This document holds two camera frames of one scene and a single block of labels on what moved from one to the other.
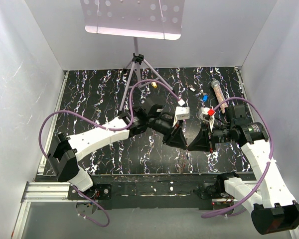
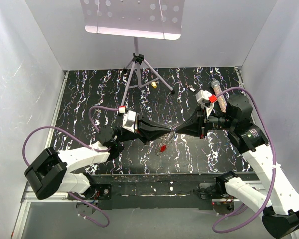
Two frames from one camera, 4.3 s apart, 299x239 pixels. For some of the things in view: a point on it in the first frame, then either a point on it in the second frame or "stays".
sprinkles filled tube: x=220 y=94 stays
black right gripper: x=202 y=142 → x=196 y=125
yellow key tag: x=154 y=84 stays
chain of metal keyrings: x=185 y=163 → x=163 y=145
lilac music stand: x=157 y=19 stays
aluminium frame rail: x=36 y=190 stays
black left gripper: x=176 y=138 → x=146 y=131
